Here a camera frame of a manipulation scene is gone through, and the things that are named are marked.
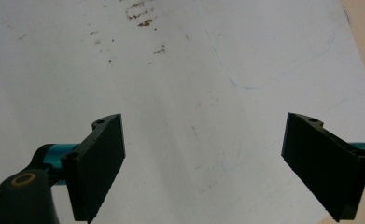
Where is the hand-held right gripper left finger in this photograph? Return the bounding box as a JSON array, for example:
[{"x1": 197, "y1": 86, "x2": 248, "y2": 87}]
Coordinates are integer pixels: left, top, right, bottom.
[{"x1": 61, "y1": 113, "x2": 126, "y2": 224}]

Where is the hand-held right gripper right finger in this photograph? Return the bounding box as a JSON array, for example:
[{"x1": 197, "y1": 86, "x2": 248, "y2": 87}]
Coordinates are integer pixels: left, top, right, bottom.
[{"x1": 280, "y1": 112, "x2": 365, "y2": 223}]

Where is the white paper sheet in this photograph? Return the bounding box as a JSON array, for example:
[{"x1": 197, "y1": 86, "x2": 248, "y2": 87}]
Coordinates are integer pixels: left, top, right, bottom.
[{"x1": 0, "y1": 0, "x2": 365, "y2": 224}]

